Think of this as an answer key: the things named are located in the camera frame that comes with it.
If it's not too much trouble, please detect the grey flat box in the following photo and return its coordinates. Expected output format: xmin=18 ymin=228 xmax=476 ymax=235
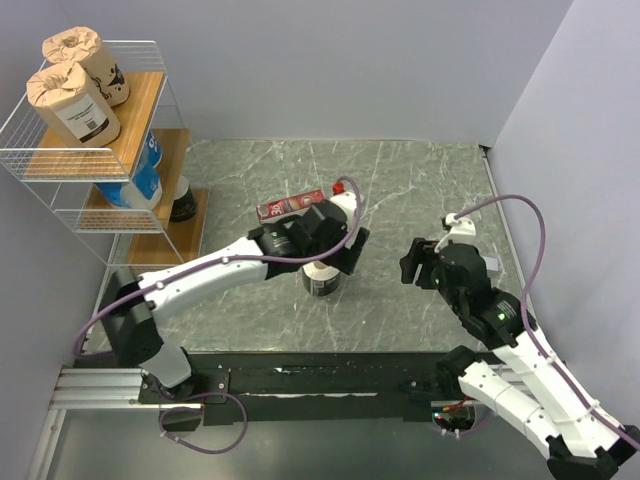
xmin=484 ymin=257 xmax=500 ymax=274

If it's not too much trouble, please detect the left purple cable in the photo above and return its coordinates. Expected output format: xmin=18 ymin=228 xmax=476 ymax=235
xmin=73 ymin=175 xmax=362 ymax=357

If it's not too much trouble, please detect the black paper roll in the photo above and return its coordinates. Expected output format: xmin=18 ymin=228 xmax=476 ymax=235
xmin=169 ymin=175 xmax=197 ymax=223
xmin=302 ymin=261 xmax=342 ymax=297

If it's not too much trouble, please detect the red toothpaste box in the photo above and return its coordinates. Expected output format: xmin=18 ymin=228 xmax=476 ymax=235
xmin=256 ymin=189 xmax=326 ymax=224

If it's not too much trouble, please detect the blue paper roll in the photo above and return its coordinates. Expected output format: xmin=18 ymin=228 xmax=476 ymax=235
xmin=135 ymin=130 xmax=163 ymax=174
xmin=95 ymin=165 xmax=163 ymax=210

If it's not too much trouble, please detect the brown roll with label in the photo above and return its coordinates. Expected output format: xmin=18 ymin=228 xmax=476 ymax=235
xmin=26 ymin=62 xmax=121 ymax=148

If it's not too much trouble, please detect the brown roll with cartoon print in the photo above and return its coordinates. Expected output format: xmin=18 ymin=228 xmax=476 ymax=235
xmin=42 ymin=26 xmax=130 ymax=107

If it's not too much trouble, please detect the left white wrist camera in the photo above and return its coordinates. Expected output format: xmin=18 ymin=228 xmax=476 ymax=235
xmin=329 ymin=181 xmax=365 ymax=230

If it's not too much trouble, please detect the white wire wooden shelf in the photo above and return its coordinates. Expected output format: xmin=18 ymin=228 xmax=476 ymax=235
xmin=1 ymin=40 xmax=209 ymax=272

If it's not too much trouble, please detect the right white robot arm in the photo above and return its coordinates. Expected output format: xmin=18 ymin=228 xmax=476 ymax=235
xmin=399 ymin=238 xmax=639 ymax=479

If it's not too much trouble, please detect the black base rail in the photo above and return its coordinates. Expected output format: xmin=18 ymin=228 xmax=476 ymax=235
xmin=137 ymin=352 xmax=463 ymax=432

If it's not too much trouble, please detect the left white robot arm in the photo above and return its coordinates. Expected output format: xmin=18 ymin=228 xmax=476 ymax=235
xmin=99 ymin=195 xmax=369 ymax=402

